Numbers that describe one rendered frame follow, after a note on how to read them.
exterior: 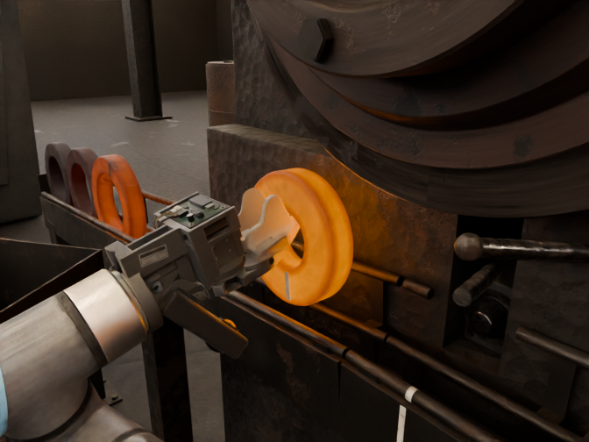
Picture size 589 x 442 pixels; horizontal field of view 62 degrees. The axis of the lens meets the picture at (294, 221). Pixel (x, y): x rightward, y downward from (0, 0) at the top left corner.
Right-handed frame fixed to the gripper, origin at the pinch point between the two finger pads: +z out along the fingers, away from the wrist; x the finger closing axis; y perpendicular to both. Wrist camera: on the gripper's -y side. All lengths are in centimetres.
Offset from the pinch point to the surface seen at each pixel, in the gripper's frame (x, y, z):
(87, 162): 64, -3, -3
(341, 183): -2.2, 2.4, 6.0
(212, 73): 240, -30, 133
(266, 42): -1.5, 19.6, 0.5
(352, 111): -14.4, 15.1, -2.5
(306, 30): -17.6, 22.4, -8.3
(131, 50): 628, -44, 246
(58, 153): 83, -3, -3
